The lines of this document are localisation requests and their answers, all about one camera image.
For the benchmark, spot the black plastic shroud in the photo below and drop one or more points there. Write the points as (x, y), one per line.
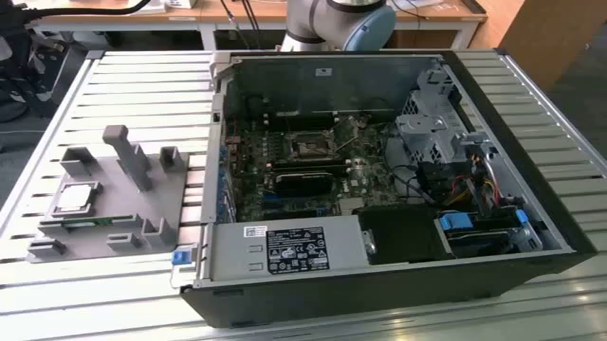
(403, 234)

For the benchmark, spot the silver CPU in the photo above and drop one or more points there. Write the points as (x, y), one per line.
(76, 199)

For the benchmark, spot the blue case latch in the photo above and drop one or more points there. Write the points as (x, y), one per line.
(182, 258)

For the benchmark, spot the grey parts rack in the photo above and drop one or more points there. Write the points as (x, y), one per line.
(108, 199)

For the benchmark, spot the blue plastic clip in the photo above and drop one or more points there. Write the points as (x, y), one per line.
(521, 217)

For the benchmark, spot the black open PC case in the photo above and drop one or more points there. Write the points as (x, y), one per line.
(333, 302)

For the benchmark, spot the green RAM stick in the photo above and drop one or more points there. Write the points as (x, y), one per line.
(87, 222)

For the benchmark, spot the white desk device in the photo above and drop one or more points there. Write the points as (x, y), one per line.
(182, 3)

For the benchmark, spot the wooden cabinet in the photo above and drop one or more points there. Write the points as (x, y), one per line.
(555, 35)

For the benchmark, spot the metal drive cage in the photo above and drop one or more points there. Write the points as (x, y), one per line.
(427, 138)

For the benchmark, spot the green motherboard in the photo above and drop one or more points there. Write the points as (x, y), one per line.
(375, 181)

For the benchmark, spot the blue disk carrier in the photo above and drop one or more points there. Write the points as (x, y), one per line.
(457, 222)

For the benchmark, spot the grey power supply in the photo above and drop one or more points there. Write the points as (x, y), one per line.
(236, 248)

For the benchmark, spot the CPU socket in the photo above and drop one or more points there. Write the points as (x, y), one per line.
(313, 151)

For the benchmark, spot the silver chipset heatsink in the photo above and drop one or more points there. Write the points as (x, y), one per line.
(351, 206)

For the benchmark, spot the wooden desk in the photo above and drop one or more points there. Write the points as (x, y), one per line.
(190, 14)

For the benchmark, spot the black RAM stick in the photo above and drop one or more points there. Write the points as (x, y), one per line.
(309, 163)

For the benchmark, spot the black graphics card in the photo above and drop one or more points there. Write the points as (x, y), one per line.
(303, 184)

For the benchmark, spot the thin metal locking lever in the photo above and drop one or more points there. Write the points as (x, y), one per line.
(349, 141)

